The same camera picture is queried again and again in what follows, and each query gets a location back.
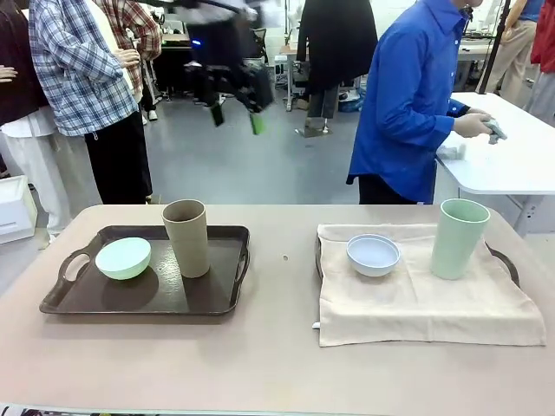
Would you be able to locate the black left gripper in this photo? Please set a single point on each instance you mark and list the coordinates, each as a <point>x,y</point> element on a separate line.
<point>225,56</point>

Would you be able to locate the tall brown cup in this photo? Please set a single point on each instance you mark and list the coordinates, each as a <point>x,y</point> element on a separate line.
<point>188,242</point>

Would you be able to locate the pale green bowl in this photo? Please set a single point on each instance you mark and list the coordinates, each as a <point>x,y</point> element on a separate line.
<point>123,260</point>

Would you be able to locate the pale blue bowl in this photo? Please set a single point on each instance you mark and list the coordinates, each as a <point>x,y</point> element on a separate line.
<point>373,258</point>

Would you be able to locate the person's right forearm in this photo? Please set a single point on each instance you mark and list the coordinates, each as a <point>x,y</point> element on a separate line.
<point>433,130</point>

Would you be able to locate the person's left forearm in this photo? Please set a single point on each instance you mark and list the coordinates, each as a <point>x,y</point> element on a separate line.
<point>459,107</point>

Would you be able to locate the beige cloth mat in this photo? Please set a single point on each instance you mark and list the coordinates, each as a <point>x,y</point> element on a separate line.
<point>412,312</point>

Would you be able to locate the person's right hand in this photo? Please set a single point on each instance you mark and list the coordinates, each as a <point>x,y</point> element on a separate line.
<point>470,125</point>

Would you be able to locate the person's left hand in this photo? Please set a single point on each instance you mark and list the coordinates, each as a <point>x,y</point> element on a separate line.
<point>479,112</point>

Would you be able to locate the metal mannequin stand base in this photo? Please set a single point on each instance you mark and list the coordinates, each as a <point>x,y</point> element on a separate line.
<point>314,129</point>

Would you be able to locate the wooden top rolling desk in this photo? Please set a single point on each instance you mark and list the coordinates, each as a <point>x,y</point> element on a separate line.
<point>288,52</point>

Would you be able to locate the blue floor bag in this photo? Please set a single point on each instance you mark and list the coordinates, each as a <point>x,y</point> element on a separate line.
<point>349,104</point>

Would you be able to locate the black coat mannequin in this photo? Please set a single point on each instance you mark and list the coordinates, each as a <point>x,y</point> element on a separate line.
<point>334,43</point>

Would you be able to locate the red plaid shirt mannequin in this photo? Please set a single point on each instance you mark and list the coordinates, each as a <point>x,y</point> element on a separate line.
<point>139,26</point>

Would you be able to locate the blue plaid shirt mannequin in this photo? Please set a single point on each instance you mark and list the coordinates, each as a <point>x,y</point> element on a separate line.
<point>78,65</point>

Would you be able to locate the person in blue shirt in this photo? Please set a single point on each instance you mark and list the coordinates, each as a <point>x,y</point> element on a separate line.
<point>403,86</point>

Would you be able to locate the small grey cloth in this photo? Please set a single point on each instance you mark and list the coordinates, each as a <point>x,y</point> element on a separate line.
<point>451,152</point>

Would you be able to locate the dark top white trousers mannequin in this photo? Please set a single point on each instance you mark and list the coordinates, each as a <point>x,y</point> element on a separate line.
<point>17,43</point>

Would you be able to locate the white box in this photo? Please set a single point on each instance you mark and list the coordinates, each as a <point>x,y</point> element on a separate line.
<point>15,212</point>

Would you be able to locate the tall pale green cup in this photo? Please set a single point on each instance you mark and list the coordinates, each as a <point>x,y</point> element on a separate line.
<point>457,247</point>

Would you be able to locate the black slanted pole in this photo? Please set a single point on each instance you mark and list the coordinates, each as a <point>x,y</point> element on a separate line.
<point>492,52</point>

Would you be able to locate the white rounded table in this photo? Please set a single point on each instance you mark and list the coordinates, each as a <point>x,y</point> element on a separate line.
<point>498,173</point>

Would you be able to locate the person in khaki trousers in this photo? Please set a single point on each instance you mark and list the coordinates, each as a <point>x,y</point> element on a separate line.
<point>518,52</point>

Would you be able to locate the person in red jacket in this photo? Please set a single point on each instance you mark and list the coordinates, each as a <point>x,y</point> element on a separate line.
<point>545,34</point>

